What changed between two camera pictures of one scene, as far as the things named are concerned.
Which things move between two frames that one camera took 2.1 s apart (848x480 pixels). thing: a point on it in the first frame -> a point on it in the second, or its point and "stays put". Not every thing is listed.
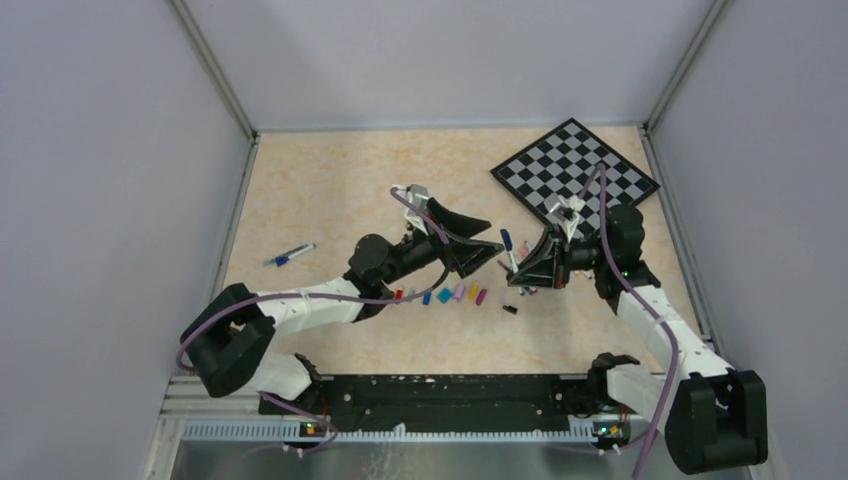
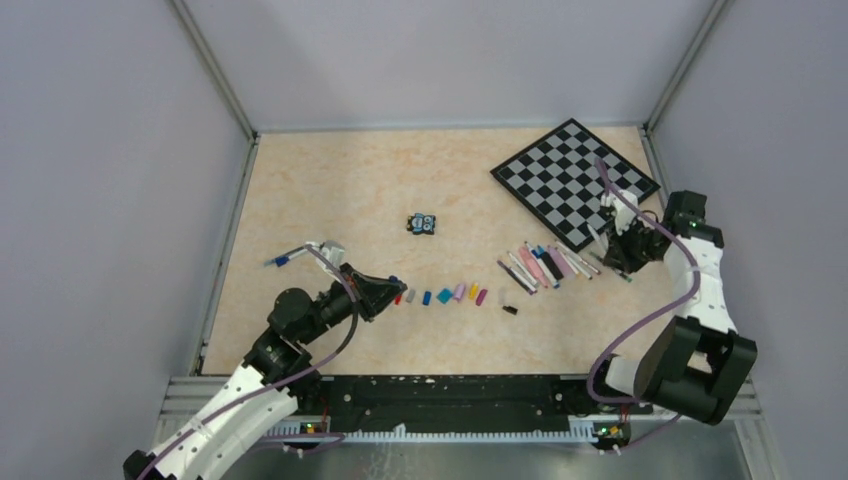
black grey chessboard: x=578 y=176 stays put
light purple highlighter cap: x=460 y=289 stays put
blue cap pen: x=282 y=260 stays put
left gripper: x=472 y=254 -> x=373 y=293
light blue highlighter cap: x=444 y=295 stays put
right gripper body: x=585 y=254 -> x=635 y=247
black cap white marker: x=508 y=245 -> x=596 y=238
